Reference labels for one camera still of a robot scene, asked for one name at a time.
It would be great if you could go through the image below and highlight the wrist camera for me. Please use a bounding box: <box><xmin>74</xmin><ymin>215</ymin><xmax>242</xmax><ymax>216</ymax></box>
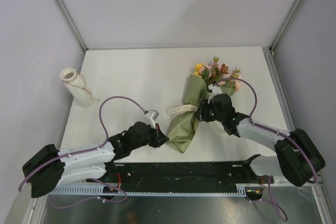
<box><xmin>207</xmin><ymin>84</ymin><xmax>223</xmax><ymax>104</ymax></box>
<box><xmin>143</xmin><ymin>110</ymin><xmax>159</xmax><ymax>128</ymax></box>

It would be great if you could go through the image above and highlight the white ribbed ceramic vase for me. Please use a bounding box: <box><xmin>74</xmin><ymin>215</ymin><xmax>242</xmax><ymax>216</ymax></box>
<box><xmin>60</xmin><ymin>68</ymin><xmax>99</xmax><ymax>108</ymax></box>

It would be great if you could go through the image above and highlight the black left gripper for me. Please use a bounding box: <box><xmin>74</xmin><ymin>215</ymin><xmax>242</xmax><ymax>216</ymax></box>
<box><xmin>131</xmin><ymin>122</ymin><xmax>169</xmax><ymax>150</ymax></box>

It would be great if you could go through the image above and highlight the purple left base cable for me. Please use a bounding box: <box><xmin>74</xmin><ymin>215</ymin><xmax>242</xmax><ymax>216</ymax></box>
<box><xmin>49</xmin><ymin>179</ymin><xmax>128</xmax><ymax>210</ymax></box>

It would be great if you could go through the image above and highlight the right aluminium table rail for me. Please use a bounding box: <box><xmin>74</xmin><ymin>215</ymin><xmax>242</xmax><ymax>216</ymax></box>
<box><xmin>262</xmin><ymin>47</ymin><xmax>297</xmax><ymax>130</ymax></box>

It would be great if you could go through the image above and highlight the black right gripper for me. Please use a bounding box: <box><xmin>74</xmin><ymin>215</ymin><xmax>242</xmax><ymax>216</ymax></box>
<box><xmin>194</xmin><ymin>99</ymin><xmax>224</xmax><ymax>123</ymax></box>

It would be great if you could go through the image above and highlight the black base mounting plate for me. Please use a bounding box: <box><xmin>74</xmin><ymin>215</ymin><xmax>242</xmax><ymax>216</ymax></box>
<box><xmin>100</xmin><ymin>161</ymin><xmax>270</xmax><ymax>189</ymax></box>

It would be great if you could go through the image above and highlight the left aluminium frame post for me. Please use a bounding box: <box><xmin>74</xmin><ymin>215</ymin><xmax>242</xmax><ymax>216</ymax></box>
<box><xmin>54</xmin><ymin>0</ymin><xmax>88</xmax><ymax>53</ymax></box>

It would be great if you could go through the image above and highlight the grey slotted cable duct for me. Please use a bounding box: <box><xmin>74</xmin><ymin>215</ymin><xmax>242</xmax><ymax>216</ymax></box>
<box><xmin>52</xmin><ymin>183</ymin><xmax>274</xmax><ymax>197</ymax></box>

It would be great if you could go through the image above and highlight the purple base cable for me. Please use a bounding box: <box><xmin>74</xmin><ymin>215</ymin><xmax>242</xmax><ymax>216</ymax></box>
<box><xmin>49</xmin><ymin>179</ymin><xmax>128</xmax><ymax>210</ymax></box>
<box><xmin>248</xmin><ymin>176</ymin><xmax>288</xmax><ymax>222</ymax></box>

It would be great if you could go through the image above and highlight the cream printed ribbon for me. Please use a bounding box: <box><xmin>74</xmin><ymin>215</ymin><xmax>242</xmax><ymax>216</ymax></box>
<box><xmin>166</xmin><ymin>104</ymin><xmax>198</xmax><ymax>116</ymax></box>

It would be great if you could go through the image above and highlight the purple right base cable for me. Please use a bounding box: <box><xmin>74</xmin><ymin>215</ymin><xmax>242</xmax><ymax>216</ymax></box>
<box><xmin>248</xmin><ymin>176</ymin><xmax>288</xmax><ymax>222</ymax></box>

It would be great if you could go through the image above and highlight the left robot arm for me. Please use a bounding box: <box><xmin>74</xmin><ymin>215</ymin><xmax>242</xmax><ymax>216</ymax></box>
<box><xmin>22</xmin><ymin>122</ymin><xmax>169</xmax><ymax>198</ymax></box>

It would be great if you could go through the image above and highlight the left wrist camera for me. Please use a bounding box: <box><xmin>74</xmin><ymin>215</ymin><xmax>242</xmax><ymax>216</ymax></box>
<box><xmin>143</xmin><ymin>110</ymin><xmax>159</xmax><ymax>128</ymax></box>

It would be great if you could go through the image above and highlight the aluminium frame post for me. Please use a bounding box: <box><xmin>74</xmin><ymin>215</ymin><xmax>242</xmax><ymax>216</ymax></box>
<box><xmin>269</xmin><ymin>0</ymin><xmax>305</xmax><ymax>51</ymax></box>
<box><xmin>54</xmin><ymin>0</ymin><xmax>88</xmax><ymax>53</ymax></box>

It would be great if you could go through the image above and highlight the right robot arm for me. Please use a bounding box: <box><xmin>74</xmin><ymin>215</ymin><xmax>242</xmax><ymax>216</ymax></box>
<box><xmin>196</xmin><ymin>94</ymin><xmax>326</xmax><ymax>187</ymax></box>

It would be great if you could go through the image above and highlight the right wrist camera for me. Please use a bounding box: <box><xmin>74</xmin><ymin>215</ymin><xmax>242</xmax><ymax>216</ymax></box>
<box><xmin>207</xmin><ymin>84</ymin><xmax>223</xmax><ymax>104</ymax></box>

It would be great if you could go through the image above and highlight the right aluminium frame post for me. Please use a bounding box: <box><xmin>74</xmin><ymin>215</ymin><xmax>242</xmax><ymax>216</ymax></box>
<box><xmin>269</xmin><ymin>0</ymin><xmax>305</xmax><ymax>51</ymax></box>

